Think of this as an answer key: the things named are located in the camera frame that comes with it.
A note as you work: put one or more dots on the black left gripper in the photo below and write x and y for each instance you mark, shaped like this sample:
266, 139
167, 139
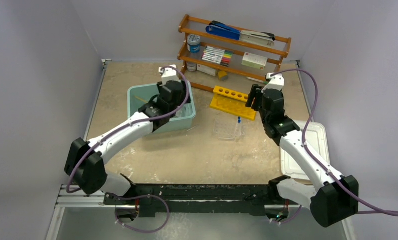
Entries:
184, 94

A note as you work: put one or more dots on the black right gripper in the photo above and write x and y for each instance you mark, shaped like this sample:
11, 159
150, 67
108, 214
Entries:
255, 99

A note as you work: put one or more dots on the amber rubber tubing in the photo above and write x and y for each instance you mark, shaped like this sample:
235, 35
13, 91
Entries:
141, 99

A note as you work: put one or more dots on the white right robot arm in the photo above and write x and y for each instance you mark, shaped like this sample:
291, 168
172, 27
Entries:
328, 197

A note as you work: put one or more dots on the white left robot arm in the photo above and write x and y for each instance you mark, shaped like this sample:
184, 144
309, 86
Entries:
86, 160

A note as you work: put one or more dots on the teal plastic tub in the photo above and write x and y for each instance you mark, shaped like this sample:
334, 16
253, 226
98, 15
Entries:
183, 119

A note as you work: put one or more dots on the yellow test tube rack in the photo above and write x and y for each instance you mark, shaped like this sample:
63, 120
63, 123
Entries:
232, 102

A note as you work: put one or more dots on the white box lower shelf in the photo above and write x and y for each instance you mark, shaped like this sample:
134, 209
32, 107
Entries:
207, 70

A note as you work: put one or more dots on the green white box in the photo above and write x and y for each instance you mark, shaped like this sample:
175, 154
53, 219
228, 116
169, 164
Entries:
254, 61

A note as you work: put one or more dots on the clear well plate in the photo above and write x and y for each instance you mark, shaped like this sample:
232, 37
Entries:
227, 129

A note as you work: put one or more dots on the yellow green sponge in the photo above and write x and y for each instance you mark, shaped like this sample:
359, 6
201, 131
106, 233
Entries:
222, 75

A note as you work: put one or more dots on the blue-lidded jar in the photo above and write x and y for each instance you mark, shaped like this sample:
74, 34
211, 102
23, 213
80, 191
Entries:
193, 43

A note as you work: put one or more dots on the white plastic tray lid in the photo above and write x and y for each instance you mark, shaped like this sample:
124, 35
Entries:
311, 145

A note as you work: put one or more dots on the pack of coloured markers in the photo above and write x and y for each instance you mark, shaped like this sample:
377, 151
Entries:
217, 56

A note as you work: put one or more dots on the blue long stapler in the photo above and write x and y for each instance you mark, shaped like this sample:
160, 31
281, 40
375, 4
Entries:
222, 30

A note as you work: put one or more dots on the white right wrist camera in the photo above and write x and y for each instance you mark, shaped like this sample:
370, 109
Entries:
275, 81

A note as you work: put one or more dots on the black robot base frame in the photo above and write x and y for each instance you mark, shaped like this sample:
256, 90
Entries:
253, 199

